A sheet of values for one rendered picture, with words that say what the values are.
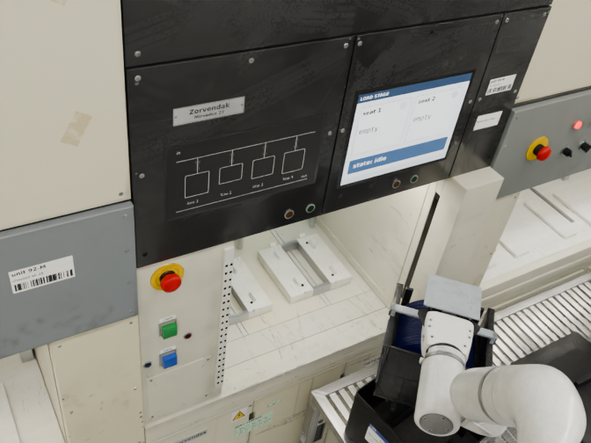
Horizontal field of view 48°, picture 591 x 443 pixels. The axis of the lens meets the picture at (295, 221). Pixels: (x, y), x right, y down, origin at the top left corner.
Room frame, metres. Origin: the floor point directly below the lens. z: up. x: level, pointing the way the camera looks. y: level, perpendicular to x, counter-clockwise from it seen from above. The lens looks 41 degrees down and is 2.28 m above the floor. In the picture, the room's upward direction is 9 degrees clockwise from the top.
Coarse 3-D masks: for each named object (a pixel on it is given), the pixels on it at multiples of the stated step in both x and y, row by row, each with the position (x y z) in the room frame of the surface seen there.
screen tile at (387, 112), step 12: (372, 108) 1.10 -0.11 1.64; (384, 108) 1.11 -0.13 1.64; (396, 108) 1.13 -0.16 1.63; (408, 108) 1.15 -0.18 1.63; (360, 120) 1.08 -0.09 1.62; (372, 120) 1.10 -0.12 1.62; (384, 120) 1.12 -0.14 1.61; (396, 120) 1.14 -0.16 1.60; (384, 132) 1.12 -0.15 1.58; (396, 132) 1.14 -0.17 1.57; (360, 144) 1.09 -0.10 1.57; (372, 144) 1.11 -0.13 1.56; (384, 144) 1.13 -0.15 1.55; (396, 144) 1.15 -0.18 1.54
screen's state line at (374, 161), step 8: (416, 144) 1.18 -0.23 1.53; (424, 144) 1.19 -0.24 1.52; (432, 144) 1.21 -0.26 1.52; (440, 144) 1.22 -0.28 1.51; (384, 152) 1.13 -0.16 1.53; (392, 152) 1.14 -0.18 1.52; (400, 152) 1.16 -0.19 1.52; (408, 152) 1.17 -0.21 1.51; (416, 152) 1.18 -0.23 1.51; (424, 152) 1.20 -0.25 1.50; (360, 160) 1.10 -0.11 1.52; (368, 160) 1.11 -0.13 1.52; (376, 160) 1.12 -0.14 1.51; (384, 160) 1.13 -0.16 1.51; (392, 160) 1.15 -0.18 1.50; (400, 160) 1.16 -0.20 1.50; (352, 168) 1.09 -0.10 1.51; (360, 168) 1.10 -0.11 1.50; (368, 168) 1.11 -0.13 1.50
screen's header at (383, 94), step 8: (440, 80) 1.19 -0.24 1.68; (448, 80) 1.20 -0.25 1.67; (456, 80) 1.22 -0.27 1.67; (464, 80) 1.23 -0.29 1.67; (400, 88) 1.13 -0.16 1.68; (408, 88) 1.14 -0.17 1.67; (416, 88) 1.15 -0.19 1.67; (424, 88) 1.17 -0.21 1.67; (432, 88) 1.18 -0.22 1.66; (360, 96) 1.08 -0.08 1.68; (368, 96) 1.09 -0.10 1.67; (376, 96) 1.10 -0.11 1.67; (384, 96) 1.11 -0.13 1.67; (392, 96) 1.12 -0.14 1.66
